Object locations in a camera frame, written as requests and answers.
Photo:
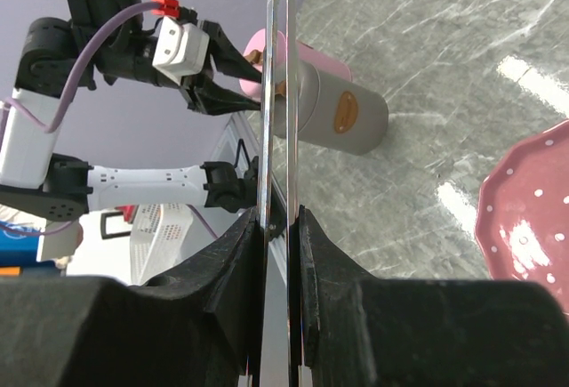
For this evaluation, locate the aluminium rail frame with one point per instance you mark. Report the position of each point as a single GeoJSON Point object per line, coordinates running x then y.
{"type": "Point", "coordinates": [239, 146]}

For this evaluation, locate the grey cylindrical container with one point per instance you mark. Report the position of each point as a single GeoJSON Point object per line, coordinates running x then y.
{"type": "Point", "coordinates": [337, 114]}

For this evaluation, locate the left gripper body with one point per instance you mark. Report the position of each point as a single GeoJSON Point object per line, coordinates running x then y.
{"type": "Point", "coordinates": [129, 56]}

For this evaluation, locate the pink polka dot plate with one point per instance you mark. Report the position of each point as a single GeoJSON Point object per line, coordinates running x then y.
{"type": "Point", "coordinates": [522, 213]}

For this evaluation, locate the white perforated box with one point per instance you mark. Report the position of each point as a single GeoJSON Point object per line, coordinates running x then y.
{"type": "Point", "coordinates": [157, 235]}

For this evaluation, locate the grey round lid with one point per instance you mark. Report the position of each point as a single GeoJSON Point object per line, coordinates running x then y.
{"type": "Point", "coordinates": [282, 98]}

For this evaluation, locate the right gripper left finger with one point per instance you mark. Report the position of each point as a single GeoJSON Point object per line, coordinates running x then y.
{"type": "Point", "coordinates": [196, 324]}

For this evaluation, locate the blue background object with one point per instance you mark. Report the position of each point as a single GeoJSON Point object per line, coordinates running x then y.
{"type": "Point", "coordinates": [18, 250]}

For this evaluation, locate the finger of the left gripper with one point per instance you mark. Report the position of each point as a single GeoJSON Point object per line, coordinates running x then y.
{"type": "Point", "coordinates": [227, 58]}
{"type": "Point", "coordinates": [205, 97]}

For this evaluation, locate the pink round lid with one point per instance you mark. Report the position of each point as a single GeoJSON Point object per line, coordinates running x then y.
{"type": "Point", "coordinates": [254, 54]}

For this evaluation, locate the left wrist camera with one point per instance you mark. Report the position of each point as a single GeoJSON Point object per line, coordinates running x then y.
{"type": "Point", "coordinates": [181, 45]}

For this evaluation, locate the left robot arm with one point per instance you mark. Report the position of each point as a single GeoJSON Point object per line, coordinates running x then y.
{"type": "Point", "coordinates": [129, 124]}

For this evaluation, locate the pink cylindrical container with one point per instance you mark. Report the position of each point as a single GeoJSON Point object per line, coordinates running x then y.
{"type": "Point", "coordinates": [323, 63]}

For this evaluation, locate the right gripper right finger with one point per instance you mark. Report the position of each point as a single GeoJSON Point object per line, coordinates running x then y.
{"type": "Point", "coordinates": [359, 330]}

